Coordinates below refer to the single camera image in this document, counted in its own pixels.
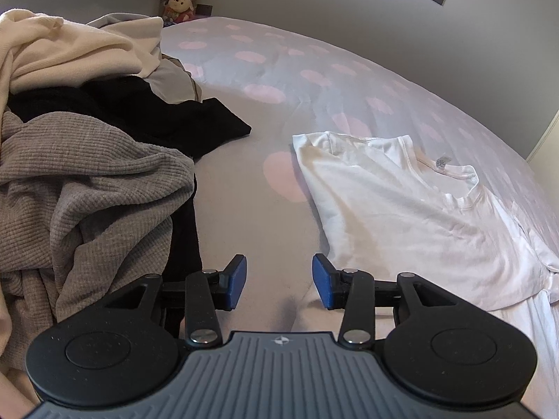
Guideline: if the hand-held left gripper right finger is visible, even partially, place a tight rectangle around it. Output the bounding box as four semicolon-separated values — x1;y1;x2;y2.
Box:
311;253;461;350

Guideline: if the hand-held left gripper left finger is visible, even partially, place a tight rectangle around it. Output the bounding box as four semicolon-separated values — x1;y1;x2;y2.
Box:
98;253;248;350

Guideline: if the white t-shirt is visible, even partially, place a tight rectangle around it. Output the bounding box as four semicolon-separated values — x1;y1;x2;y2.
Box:
292;132;559;311

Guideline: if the grey ribbed sweater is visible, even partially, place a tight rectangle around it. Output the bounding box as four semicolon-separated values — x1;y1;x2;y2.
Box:
0;111;196;328

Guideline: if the black garment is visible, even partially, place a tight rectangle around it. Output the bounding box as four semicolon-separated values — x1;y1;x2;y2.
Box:
8;76;253;337

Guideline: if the bed with pink dotted sheet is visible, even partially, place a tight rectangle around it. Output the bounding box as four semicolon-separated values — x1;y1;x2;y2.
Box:
0;15;559;419

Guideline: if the off-white garment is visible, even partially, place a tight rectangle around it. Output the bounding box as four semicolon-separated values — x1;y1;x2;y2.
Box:
0;271;57;419

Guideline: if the cream garment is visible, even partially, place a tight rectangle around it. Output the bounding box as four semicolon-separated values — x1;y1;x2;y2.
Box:
0;9;163;94

